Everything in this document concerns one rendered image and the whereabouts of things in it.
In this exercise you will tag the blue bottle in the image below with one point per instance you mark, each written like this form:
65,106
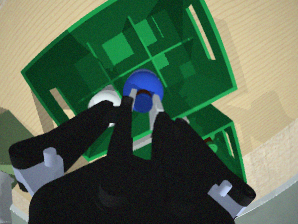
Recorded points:
147,84

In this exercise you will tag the white bottle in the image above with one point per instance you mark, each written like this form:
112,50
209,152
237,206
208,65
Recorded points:
107,93

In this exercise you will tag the green plastic crate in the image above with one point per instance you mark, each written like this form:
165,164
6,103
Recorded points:
192,79
207,122

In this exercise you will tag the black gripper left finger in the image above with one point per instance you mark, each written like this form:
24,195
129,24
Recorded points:
43,158

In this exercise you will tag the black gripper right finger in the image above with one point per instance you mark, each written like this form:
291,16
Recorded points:
206,169

